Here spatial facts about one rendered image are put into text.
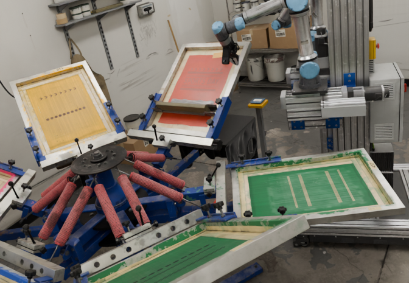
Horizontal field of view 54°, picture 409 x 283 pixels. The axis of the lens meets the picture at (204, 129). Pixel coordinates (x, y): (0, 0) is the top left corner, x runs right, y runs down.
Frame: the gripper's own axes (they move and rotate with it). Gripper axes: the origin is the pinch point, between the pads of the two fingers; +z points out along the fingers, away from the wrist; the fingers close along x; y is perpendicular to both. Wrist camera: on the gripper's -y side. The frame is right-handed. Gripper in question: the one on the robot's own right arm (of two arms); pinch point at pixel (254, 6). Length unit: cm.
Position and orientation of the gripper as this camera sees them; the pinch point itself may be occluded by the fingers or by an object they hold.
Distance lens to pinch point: 354.1
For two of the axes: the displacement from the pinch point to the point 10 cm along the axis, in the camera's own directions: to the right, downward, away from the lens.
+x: 6.1, -5.4, 5.8
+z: -7.5, -1.5, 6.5
